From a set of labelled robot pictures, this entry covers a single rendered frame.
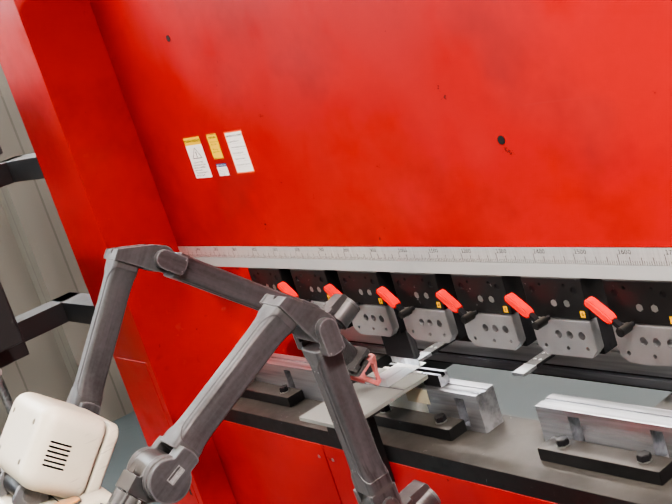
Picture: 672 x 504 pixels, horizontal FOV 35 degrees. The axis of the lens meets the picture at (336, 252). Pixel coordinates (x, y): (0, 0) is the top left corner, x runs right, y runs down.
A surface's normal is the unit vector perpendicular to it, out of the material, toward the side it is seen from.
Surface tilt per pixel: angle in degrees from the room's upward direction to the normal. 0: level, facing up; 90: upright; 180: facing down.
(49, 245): 90
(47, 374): 90
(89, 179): 90
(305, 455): 90
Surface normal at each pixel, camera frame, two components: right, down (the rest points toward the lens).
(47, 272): 0.53, 0.04
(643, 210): -0.74, 0.38
